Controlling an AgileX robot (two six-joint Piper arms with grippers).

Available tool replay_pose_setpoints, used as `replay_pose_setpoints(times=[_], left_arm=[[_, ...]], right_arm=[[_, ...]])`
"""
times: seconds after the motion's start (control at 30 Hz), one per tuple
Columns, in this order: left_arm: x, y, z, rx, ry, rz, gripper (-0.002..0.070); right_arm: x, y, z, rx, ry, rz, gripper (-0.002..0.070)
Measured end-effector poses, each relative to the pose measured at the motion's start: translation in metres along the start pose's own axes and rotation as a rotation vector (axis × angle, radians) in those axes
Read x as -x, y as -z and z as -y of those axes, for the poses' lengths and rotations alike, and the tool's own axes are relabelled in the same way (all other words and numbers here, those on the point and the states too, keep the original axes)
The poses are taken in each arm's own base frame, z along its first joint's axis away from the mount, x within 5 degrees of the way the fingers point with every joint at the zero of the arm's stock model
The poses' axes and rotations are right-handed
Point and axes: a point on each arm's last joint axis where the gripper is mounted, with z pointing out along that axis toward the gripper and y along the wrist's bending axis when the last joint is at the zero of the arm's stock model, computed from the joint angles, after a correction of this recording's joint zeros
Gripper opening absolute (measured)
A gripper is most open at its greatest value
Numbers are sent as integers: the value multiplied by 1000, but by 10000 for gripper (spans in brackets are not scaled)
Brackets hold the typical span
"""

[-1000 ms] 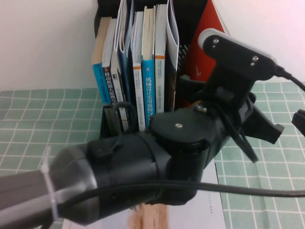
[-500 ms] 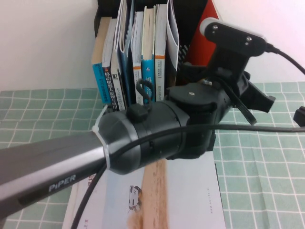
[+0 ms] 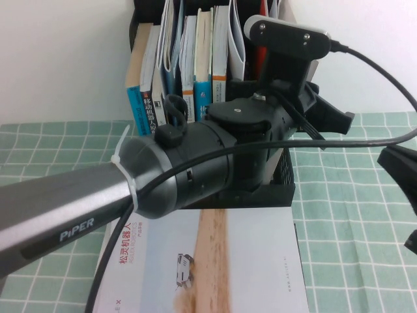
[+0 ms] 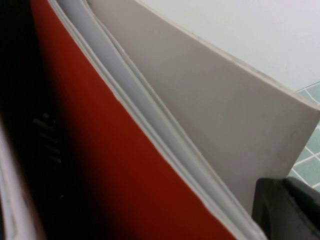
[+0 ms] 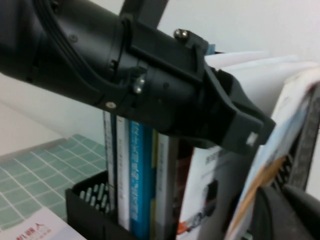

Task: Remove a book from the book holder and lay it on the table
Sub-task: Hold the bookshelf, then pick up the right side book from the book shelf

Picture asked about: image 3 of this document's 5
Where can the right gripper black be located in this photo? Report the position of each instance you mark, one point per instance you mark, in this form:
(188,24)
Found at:
(412,240)

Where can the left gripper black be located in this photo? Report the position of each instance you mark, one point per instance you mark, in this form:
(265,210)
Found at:
(283,115)

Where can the left silver black robot arm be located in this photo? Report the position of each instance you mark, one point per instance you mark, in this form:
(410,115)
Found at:
(65,195)

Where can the black plastic book holder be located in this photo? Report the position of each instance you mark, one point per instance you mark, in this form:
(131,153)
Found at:
(283,192)

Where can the red cover thin book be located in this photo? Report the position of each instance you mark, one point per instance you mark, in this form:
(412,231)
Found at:
(261,58)

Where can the grey spine book orange band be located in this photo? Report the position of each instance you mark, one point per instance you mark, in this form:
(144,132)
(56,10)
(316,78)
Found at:
(219,88)

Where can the blue spine thick book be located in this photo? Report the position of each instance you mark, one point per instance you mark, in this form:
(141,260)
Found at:
(203,94)

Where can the black spine book white lettering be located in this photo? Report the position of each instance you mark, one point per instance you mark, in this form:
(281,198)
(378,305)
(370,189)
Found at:
(148,111)

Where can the cyan spine book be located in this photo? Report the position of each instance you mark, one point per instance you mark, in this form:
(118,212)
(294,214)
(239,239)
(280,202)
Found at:
(137,104)

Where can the green checked tablecloth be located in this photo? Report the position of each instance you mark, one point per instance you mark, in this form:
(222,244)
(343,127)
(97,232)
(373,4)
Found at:
(358,228)

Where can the white booklet dark cover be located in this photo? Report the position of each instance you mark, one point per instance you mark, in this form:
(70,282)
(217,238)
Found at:
(237,42)

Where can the blue cover thin magazine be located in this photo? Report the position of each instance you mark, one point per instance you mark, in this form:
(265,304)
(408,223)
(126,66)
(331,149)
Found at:
(171,78)

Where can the white zip tie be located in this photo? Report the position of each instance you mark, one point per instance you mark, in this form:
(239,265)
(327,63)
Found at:
(130,182)

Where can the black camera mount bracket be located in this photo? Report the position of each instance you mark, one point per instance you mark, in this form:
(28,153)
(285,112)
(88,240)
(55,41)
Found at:
(286,71)

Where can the left wrist camera silver rim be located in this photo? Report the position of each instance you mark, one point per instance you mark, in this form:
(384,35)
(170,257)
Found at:
(286,37)

